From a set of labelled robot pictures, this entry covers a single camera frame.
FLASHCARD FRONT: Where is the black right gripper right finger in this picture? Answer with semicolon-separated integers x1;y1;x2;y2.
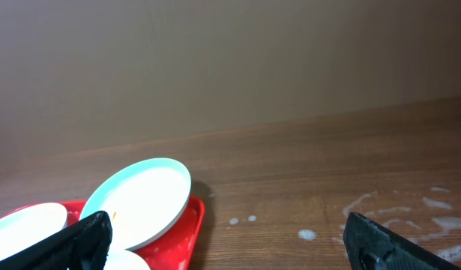
343;212;461;270

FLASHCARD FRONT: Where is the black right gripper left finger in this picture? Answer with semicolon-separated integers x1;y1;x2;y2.
0;211;112;270

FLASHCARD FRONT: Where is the red plastic tray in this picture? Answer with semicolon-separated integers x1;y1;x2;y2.
4;194;206;270

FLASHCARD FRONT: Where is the light blue plate front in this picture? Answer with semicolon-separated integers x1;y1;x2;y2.
103;250;150;270

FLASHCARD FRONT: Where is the light blue plate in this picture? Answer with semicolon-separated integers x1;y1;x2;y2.
0;202;67;261
79;157;192;251
103;250;150;270

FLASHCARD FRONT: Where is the light blue plate back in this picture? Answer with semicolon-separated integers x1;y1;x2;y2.
79;157;192;251

